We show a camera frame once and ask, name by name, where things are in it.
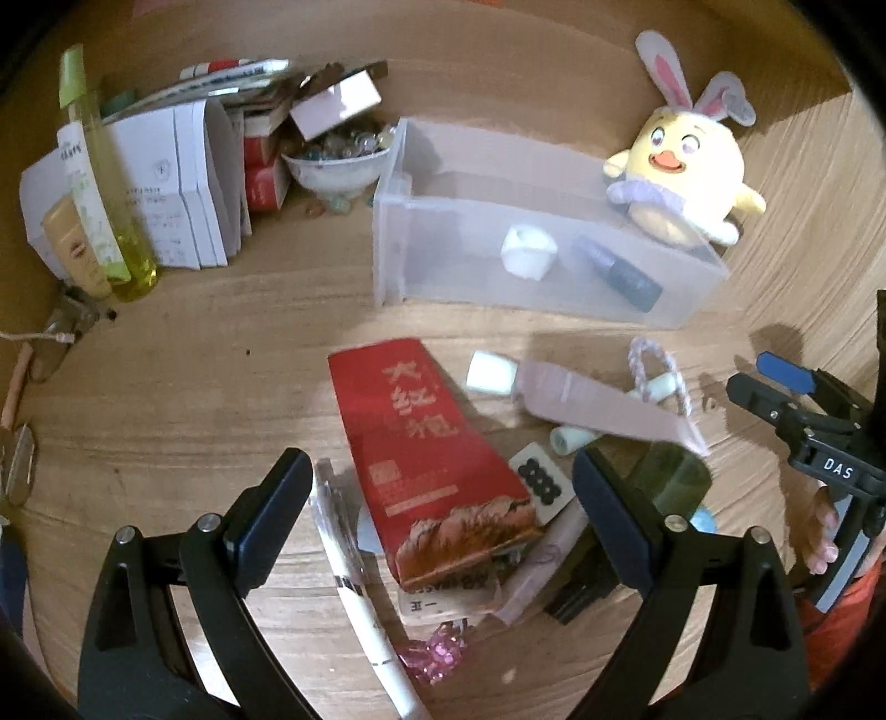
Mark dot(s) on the pink crystal hair clip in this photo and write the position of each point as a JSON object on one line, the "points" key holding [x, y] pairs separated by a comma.
{"points": [[432, 660]]}

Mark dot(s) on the yellow-green spray bottle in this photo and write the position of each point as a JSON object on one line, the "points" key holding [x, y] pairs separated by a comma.
{"points": [[97, 186]]}

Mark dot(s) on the pale green glue stick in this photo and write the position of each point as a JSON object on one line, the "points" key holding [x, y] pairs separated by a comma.
{"points": [[565, 440]]}

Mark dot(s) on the beige cosmetic tube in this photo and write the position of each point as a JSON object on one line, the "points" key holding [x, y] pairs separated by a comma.
{"points": [[67, 237]]}

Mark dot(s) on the white paper stack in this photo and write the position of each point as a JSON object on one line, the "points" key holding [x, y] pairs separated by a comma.
{"points": [[183, 173]]}

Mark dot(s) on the clear plastic bin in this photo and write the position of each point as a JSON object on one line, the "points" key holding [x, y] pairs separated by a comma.
{"points": [[467, 215]]}

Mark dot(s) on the yellow chick plush toy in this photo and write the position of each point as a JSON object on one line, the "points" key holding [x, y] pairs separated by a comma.
{"points": [[684, 173]]}

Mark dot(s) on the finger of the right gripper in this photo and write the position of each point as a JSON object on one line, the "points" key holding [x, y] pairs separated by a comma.
{"points": [[791, 422], [828, 391]]}

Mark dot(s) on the white gauze roll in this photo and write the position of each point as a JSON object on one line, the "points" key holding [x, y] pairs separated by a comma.
{"points": [[528, 252]]}

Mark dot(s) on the white bowl of marbles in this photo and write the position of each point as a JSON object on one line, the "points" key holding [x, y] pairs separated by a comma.
{"points": [[343, 165]]}

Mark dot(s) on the small pink white box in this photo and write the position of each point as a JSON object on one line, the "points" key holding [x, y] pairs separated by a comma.
{"points": [[329, 108]]}

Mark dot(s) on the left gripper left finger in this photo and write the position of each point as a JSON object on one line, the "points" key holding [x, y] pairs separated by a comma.
{"points": [[135, 662]]}

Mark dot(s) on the red white marker pen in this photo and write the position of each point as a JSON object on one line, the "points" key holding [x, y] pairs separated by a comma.
{"points": [[214, 68]]}

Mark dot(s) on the red tea box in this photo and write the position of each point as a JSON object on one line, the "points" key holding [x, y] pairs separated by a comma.
{"points": [[441, 498]]}

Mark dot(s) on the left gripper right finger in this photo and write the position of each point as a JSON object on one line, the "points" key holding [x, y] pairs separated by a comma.
{"points": [[750, 662]]}

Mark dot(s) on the magazines stack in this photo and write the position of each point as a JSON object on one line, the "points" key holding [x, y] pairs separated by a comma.
{"points": [[257, 83]]}

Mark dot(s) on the person's right hand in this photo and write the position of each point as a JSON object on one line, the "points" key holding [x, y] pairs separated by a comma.
{"points": [[817, 549]]}

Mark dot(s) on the grey nail polish bottle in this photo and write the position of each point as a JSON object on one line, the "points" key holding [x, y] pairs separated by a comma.
{"points": [[632, 284]]}

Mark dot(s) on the red small boxes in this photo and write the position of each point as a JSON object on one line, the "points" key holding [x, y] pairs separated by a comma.
{"points": [[267, 178]]}

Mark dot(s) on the pink braided keychain charm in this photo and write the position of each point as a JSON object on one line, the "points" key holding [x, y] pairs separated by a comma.
{"points": [[670, 383]]}

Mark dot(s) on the pink cosmetic tube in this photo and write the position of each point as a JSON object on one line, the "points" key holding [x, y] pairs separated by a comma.
{"points": [[553, 393]]}

